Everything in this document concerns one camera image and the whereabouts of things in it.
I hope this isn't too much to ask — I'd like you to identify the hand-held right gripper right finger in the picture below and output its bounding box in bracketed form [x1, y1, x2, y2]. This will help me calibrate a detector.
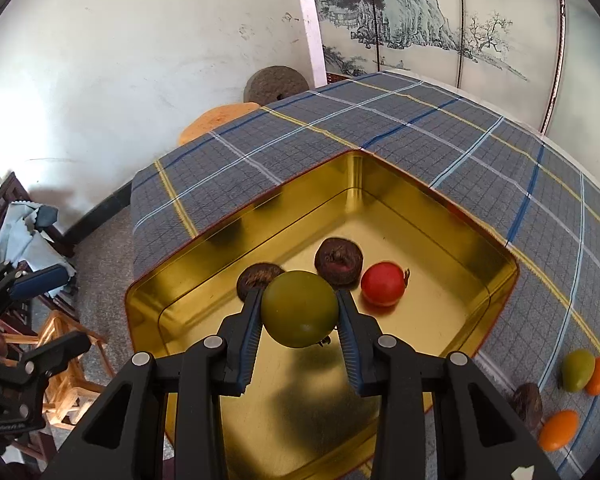
[332, 289, 563, 480]

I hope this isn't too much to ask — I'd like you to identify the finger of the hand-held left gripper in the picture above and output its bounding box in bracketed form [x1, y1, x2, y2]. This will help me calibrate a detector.
[21, 330, 93, 387]
[0, 263, 78, 321]

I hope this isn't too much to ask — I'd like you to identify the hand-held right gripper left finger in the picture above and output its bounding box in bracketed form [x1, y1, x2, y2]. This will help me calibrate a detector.
[40, 287, 267, 480]

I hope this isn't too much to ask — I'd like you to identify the green round fruit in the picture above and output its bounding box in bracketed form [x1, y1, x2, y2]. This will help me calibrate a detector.
[560, 349, 597, 393]
[260, 270, 340, 348]

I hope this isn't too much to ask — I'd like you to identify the gold metal tin box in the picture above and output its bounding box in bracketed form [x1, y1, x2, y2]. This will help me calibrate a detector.
[124, 150, 521, 480]

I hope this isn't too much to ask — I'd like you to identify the light wooden stool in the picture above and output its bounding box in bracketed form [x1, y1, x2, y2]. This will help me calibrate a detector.
[0, 310, 116, 428]

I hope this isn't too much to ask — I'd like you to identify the pale blue cloth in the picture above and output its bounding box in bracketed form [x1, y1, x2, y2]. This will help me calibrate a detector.
[0, 201, 78, 297]

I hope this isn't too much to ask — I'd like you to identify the dark brown mangosteen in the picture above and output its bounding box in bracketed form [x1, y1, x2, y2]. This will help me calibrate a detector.
[236, 262, 286, 303]
[314, 236, 365, 291]
[511, 382, 544, 433]

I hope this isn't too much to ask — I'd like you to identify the red round fruit with stem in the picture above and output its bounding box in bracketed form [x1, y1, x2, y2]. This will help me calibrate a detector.
[360, 261, 412, 307]

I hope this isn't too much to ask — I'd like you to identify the dark wooden chair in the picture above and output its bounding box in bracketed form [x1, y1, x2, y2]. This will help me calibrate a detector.
[0, 172, 76, 311]

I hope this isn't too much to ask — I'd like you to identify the orange round cushion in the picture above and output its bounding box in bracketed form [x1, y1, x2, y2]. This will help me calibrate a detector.
[177, 102, 261, 147]

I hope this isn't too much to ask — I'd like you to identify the grey plaid tablecloth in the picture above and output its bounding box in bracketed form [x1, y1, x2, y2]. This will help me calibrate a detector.
[130, 71, 600, 480]

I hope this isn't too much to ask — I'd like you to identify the round stone millstone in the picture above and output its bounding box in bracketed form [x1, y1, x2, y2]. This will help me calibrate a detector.
[243, 66, 310, 107]

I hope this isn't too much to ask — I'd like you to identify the landscape painting folding screen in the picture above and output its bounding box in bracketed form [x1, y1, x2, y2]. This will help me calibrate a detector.
[307, 0, 600, 136]

